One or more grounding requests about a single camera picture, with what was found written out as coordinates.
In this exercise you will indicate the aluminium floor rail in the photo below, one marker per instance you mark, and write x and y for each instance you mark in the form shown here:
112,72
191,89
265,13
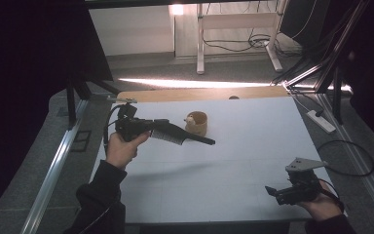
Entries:
357,152
56,165

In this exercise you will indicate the person's left hand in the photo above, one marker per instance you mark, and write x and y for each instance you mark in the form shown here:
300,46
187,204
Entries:
120,151

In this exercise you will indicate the black metal stand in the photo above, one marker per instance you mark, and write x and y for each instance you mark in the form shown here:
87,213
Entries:
72,104

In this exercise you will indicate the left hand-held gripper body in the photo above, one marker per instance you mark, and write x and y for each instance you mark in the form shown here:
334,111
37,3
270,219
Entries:
130,126

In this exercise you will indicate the black computer case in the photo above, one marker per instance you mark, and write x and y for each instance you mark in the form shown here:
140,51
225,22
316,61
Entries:
300,22

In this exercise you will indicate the dark table grommet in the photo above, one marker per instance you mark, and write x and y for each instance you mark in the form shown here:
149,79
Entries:
234,97

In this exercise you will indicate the wooden cup with animal figure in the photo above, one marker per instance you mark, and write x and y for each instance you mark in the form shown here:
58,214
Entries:
199,122

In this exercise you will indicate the person's right hand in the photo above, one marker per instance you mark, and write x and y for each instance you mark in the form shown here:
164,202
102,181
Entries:
324,206

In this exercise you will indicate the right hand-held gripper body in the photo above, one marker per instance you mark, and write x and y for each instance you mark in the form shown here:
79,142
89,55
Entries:
302,191

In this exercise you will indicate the black plug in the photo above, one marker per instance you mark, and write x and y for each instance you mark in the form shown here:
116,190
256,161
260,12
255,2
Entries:
319,113

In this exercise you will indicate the black floor socket frame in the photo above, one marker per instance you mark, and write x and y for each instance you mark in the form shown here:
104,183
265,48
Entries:
81,140

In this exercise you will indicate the white power strip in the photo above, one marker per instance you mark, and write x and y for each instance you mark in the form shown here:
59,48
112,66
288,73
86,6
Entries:
321,122

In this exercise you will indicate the white desk frame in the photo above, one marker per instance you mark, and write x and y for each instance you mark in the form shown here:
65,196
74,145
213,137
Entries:
200,42

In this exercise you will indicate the slanted aluminium stand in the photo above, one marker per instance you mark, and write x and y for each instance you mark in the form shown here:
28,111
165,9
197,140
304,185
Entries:
328,61

